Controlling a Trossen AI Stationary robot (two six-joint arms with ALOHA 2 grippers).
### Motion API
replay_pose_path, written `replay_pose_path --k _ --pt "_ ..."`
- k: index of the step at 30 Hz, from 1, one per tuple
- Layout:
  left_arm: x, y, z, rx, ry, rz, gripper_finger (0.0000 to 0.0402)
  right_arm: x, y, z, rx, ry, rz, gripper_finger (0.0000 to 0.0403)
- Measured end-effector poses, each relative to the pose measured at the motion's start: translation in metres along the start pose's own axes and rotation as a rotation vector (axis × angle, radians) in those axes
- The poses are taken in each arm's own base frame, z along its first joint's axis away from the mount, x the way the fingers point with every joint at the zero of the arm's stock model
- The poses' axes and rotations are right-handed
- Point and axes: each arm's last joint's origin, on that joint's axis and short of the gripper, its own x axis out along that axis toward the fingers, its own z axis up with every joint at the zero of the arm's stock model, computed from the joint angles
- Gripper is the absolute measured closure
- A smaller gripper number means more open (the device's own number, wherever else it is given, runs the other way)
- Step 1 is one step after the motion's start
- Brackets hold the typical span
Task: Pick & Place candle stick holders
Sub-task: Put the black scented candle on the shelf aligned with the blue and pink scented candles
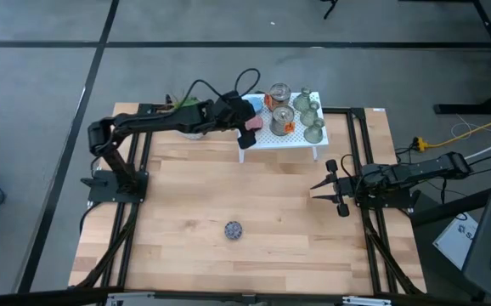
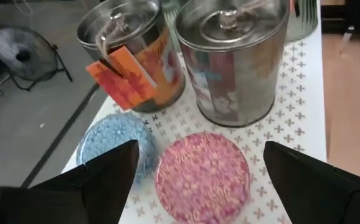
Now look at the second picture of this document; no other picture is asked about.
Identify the pink patterned round tin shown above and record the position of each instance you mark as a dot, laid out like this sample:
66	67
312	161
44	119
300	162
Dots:
203	180

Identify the silver candle tin with lid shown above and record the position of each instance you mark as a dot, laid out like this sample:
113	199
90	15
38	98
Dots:
239	77

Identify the ribbed glass candlestick holder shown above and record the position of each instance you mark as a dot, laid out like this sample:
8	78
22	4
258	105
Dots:
303	18

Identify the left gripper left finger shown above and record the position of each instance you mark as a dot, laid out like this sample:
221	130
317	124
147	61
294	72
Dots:
74	196

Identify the orange-labelled scented candle tin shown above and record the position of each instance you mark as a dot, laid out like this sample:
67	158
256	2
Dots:
155	62

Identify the blue patterned round tin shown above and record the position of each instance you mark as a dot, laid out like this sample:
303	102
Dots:
111	133

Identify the black floor fan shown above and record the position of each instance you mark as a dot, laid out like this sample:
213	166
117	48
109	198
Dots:
24	54

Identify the white perforated shelf riser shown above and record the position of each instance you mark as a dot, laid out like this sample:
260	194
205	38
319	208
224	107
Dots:
292	124

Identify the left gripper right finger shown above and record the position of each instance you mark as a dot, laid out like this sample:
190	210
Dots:
323	199

